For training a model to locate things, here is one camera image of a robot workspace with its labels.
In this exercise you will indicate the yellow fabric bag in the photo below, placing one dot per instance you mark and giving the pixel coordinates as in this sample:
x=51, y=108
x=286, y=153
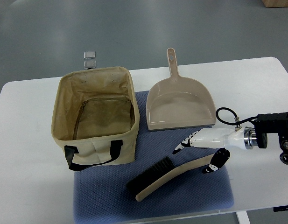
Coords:
x=96, y=118

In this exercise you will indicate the upper metal floor plate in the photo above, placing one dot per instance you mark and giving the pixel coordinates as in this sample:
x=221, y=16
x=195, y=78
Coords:
x=89, y=55

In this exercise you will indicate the black table control panel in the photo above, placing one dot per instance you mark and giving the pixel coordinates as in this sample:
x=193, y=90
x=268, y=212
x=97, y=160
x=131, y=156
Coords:
x=280, y=208

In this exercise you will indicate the cardboard box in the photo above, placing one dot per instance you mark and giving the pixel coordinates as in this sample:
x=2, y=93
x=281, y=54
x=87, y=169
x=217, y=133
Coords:
x=275, y=3

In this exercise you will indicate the blue cushion mat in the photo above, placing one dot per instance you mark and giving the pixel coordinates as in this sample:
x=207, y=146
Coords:
x=101, y=196

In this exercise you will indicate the pink dustpan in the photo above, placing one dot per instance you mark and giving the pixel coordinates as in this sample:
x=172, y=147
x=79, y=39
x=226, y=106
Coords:
x=178, y=102

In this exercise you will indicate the white table leg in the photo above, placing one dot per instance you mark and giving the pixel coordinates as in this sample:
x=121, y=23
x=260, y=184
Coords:
x=242, y=217

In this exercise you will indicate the pink hand broom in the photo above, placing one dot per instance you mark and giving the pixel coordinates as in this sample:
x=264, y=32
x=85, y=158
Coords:
x=162, y=172

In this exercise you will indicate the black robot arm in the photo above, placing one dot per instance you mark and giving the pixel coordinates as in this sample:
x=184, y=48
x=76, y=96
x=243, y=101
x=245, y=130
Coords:
x=263, y=124

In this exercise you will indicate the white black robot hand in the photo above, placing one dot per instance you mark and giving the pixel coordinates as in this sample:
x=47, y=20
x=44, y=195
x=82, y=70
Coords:
x=222, y=139

